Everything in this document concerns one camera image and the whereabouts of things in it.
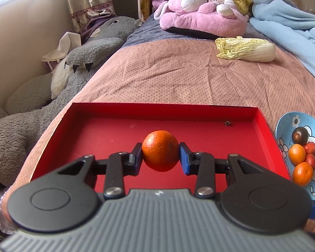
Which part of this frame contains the blue cartoon bowl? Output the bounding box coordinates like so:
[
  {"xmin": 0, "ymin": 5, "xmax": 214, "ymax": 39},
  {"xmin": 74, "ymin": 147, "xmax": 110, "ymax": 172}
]
[{"xmin": 275, "ymin": 112, "xmax": 315, "ymax": 221}]

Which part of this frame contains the purple cloth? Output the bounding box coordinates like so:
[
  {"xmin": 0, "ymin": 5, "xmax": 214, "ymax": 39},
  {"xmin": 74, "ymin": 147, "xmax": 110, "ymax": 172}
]
[{"xmin": 80, "ymin": 13, "xmax": 116, "ymax": 42}]

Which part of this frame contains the pink dotted quilt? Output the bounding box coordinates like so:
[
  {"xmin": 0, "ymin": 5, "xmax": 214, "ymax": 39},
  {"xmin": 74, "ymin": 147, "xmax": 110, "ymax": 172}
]
[{"xmin": 5, "ymin": 38, "xmax": 315, "ymax": 234}]

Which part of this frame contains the reddish orange tangerine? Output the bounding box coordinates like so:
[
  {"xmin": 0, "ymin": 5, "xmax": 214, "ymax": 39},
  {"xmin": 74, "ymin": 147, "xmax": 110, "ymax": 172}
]
[{"xmin": 142, "ymin": 130, "xmax": 180, "ymax": 172}]

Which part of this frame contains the clear plastic bag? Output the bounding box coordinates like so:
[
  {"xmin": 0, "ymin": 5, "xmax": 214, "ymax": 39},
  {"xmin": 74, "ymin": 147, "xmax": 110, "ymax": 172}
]
[{"xmin": 0, "ymin": 189, "xmax": 16, "ymax": 234}]

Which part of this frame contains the pink plush rabbit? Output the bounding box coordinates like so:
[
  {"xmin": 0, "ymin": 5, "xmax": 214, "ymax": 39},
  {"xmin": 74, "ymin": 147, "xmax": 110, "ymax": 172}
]
[{"xmin": 150, "ymin": 0, "xmax": 247, "ymax": 38}]

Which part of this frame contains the small orange mandarin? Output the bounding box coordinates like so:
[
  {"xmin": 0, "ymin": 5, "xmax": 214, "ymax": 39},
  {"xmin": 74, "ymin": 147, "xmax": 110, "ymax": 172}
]
[{"xmin": 288, "ymin": 144, "xmax": 306, "ymax": 165}]

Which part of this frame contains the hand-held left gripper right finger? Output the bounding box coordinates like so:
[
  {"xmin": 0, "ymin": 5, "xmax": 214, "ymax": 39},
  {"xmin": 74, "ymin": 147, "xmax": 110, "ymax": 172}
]
[{"xmin": 179, "ymin": 142, "xmax": 256, "ymax": 199}]

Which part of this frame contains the napa cabbage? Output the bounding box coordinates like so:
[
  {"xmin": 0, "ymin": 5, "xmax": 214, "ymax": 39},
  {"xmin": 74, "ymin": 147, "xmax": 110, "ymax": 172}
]
[{"xmin": 215, "ymin": 36, "xmax": 277, "ymax": 63}]

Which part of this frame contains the grey plush toy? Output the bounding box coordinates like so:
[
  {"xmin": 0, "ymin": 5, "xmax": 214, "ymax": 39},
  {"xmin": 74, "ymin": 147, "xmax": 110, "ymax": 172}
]
[{"xmin": 0, "ymin": 16, "xmax": 142, "ymax": 187}]

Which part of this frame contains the red cardboard tray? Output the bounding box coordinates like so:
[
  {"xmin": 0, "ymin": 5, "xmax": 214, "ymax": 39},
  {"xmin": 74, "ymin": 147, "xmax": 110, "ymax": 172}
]
[{"xmin": 29, "ymin": 102, "xmax": 292, "ymax": 189}]

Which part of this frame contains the hanging beige garment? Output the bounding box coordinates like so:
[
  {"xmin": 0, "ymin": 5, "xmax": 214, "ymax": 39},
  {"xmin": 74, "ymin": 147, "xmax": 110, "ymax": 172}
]
[{"xmin": 136, "ymin": 0, "xmax": 154, "ymax": 21}]

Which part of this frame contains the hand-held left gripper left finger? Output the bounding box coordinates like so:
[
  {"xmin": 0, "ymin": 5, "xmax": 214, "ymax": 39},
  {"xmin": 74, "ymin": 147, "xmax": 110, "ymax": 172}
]
[{"xmin": 57, "ymin": 142, "xmax": 143, "ymax": 199}]

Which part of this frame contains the white bag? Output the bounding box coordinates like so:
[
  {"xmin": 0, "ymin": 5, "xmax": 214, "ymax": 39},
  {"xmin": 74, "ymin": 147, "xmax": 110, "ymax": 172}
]
[{"xmin": 41, "ymin": 31, "xmax": 82, "ymax": 71}]

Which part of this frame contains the grey blue bedsheet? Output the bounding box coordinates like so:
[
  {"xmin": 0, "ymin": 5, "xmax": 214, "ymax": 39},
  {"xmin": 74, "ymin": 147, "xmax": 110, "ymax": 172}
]
[{"xmin": 121, "ymin": 18, "xmax": 263, "ymax": 48}]

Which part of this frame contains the dark brown tomato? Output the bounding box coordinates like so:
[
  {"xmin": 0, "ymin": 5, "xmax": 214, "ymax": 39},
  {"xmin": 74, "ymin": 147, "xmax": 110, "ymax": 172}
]
[{"xmin": 291, "ymin": 126, "xmax": 309, "ymax": 145}]

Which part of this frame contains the light blue blanket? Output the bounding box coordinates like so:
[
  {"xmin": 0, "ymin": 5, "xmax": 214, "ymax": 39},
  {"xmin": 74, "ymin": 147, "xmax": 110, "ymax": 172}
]
[{"xmin": 249, "ymin": 0, "xmax": 315, "ymax": 86}]

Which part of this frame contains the dark red fruit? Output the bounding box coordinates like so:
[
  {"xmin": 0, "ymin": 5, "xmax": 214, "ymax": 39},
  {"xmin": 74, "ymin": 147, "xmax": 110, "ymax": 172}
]
[{"xmin": 304, "ymin": 154, "xmax": 315, "ymax": 171}]

